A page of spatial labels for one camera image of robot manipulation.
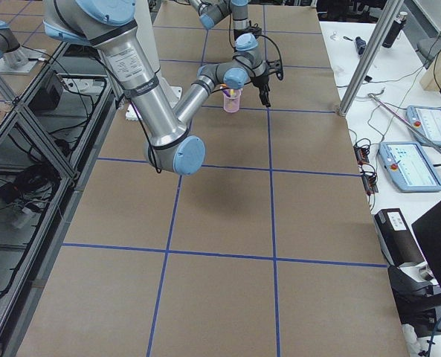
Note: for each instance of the far teach pendant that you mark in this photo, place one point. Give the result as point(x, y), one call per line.
point(427, 120)

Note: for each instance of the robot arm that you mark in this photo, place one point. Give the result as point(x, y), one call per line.
point(110, 27)
point(248, 64)

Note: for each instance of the teach pendant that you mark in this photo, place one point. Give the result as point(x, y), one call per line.
point(409, 167)
point(427, 120)

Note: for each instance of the pink mesh pen holder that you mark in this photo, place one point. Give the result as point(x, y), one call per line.
point(231, 105)

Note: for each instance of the folded blue umbrella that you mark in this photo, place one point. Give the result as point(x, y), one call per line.
point(360, 45)

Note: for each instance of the black bottle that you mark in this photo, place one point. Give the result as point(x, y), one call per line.
point(394, 31)

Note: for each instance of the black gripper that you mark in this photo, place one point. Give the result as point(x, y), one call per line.
point(260, 81)

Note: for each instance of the aluminium frame rack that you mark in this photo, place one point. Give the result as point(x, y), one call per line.
point(54, 116)

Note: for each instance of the black box with label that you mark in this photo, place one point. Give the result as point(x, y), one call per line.
point(396, 239)

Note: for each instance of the aluminium frame post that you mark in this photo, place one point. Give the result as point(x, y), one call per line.
point(380, 31)

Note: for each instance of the near teach pendant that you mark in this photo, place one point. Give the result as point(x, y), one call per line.
point(409, 167)

